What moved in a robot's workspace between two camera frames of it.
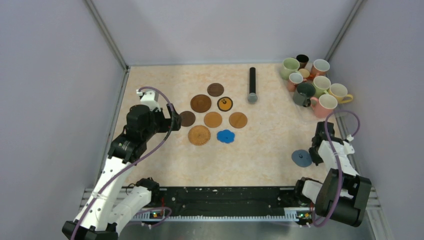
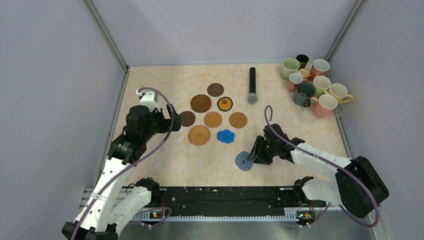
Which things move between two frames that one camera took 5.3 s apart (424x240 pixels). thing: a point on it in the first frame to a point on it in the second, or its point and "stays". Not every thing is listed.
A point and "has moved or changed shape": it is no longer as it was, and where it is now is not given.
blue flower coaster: (226, 136) stays
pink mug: (324, 106) stays
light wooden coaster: (238, 120) stays
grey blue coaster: (302, 158) has moved or changed shape
